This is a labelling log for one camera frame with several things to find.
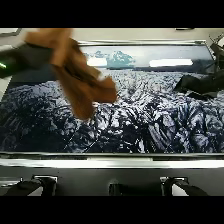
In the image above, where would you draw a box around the brown shirt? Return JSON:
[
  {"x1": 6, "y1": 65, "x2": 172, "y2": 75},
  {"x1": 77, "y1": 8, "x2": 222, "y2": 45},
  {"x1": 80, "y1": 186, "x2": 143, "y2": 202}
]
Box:
[{"x1": 24, "y1": 28, "x2": 120, "y2": 121}]

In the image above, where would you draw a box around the silver frame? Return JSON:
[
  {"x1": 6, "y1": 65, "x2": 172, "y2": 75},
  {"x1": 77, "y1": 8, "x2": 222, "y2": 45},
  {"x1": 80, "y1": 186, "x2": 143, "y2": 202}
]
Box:
[{"x1": 0, "y1": 152, "x2": 224, "y2": 197}]

